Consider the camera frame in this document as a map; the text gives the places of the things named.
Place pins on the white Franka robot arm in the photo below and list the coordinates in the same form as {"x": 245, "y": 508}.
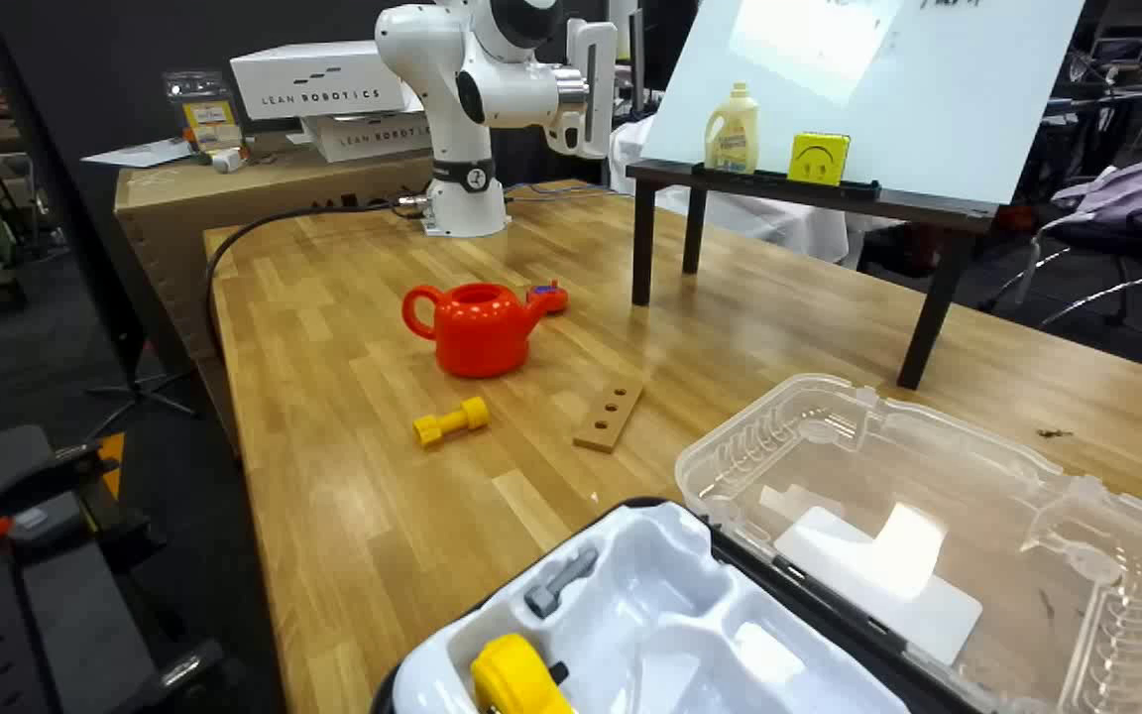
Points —
{"x": 467, "y": 134}

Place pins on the black toy tool case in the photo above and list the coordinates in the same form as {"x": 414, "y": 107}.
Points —
{"x": 651, "y": 582}

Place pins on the clear plastic case lid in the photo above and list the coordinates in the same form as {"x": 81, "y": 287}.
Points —
{"x": 992, "y": 531}

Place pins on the wooden strip with holes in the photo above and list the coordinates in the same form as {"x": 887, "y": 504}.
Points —
{"x": 612, "y": 418}

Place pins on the red toy watering can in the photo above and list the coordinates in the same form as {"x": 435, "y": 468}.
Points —
{"x": 479, "y": 339}

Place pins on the yellow toy bolt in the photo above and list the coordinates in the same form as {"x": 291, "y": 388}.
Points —
{"x": 451, "y": 421}

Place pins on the grey toy bolt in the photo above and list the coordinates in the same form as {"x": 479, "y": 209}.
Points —
{"x": 558, "y": 582}

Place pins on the pale yellow detergent bottle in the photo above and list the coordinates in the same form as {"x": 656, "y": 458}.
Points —
{"x": 731, "y": 134}

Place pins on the flat white box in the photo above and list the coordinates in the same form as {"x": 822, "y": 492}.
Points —
{"x": 366, "y": 138}

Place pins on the yellow smiley block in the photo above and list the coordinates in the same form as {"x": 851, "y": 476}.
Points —
{"x": 818, "y": 162}

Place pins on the light wooden side desk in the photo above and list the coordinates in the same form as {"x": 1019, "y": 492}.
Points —
{"x": 266, "y": 212}

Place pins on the black low stand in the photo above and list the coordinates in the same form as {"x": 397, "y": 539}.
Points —
{"x": 931, "y": 319}

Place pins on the large white cardboard box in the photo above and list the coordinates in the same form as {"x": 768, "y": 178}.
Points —
{"x": 317, "y": 81}

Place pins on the white whiteboard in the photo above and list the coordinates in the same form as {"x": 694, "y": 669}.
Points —
{"x": 861, "y": 81}

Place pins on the white paper stack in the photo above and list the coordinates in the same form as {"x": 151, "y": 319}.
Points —
{"x": 135, "y": 158}

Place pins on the black tripod pole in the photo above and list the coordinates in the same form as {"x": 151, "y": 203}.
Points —
{"x": 81, "y": 201}

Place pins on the purple cloth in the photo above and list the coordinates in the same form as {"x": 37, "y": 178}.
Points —
{"x": 1129, "y": 201}

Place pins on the black perforated rack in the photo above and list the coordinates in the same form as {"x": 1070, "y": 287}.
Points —
{"x": 58, "y": 619}

